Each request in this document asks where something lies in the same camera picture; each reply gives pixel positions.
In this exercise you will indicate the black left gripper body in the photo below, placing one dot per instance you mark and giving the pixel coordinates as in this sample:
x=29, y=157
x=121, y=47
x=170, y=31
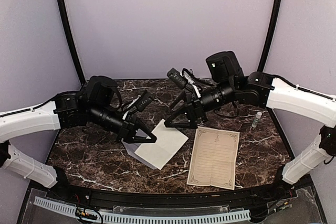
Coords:
x=97, y=114

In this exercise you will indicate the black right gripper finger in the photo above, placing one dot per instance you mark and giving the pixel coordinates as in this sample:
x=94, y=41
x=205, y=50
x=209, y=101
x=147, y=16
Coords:
x=184, y=117
x=178, y=102

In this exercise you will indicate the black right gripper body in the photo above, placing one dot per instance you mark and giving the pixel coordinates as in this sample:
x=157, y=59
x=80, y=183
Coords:
x=227, y=89

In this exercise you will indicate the grey paper envelope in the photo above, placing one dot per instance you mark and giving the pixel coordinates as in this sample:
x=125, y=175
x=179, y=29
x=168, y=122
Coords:
x=131, y=148

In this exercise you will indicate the beige ornate letter paper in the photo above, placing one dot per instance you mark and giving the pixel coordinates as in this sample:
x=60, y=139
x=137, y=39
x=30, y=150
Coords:
x=168, y=143
x=213, y=160

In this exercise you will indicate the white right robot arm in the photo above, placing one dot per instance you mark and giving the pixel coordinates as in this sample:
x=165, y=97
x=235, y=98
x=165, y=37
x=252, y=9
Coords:
x=264, y=91

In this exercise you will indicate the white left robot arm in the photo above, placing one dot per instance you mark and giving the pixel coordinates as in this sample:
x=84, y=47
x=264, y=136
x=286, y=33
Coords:
x=63, y=111

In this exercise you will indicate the small white-capped glue bottle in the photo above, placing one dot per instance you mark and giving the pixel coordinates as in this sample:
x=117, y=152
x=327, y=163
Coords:
x=256, y=119

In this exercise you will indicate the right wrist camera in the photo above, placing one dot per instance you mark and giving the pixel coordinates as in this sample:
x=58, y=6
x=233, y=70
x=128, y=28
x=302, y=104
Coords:
x=179, y=80

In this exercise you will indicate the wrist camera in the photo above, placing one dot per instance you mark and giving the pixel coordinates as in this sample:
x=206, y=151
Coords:
x=179, y=80
x=141, y=103

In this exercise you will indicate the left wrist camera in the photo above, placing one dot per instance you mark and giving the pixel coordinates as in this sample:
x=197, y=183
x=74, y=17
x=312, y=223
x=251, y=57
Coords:
x=141, y=103

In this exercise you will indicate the black front rail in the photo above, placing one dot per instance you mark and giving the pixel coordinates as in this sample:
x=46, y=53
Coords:
x=256, y=197

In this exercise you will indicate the white slotted cable duct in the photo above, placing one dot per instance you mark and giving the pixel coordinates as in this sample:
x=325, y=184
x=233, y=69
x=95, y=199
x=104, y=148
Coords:
x=122, y=214

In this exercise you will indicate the black frame corner post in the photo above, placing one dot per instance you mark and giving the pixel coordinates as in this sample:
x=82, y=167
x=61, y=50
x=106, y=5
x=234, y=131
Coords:
x=269, y=35

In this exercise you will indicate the black left frame post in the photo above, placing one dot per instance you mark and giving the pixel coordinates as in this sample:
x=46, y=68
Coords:
x=70, y=41

